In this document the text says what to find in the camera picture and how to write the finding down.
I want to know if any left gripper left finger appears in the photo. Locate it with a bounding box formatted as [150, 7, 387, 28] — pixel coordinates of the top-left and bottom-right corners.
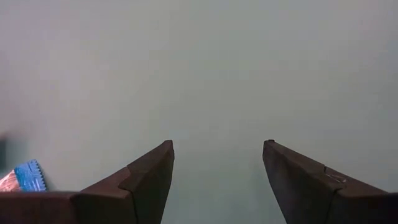
[0, 139, 175, 224]

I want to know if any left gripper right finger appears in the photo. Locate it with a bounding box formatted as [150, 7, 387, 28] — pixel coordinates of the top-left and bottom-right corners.
[262, 139, 398, 224]

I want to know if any white blue-ended Hershey bar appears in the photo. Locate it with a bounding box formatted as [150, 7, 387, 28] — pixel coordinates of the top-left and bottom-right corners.
[0, 159, 47, 192]

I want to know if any green table mat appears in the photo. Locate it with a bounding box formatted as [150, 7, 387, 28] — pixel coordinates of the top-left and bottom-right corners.
[0, 0, 398, 224]

